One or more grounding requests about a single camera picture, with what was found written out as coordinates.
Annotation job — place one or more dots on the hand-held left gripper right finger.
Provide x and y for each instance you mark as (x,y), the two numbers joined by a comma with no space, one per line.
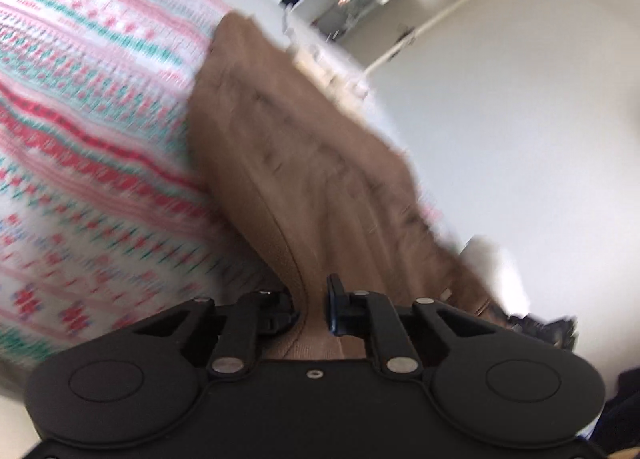
(334,309)

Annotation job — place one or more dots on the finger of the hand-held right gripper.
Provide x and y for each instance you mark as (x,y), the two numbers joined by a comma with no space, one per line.
(540,331)

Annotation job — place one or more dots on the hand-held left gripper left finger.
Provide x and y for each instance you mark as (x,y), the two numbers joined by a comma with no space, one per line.
(277,321)

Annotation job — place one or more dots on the brown coat with fur collar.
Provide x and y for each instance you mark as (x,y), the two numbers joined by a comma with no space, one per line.
(300,149)

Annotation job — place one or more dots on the person's dark clothing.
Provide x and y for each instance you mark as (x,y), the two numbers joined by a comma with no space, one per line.
(620,409)

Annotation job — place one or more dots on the red green patterned blanket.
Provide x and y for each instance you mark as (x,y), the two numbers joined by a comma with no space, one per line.
(90,139)

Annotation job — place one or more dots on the white door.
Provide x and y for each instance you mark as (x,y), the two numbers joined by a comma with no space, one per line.
(435,4)

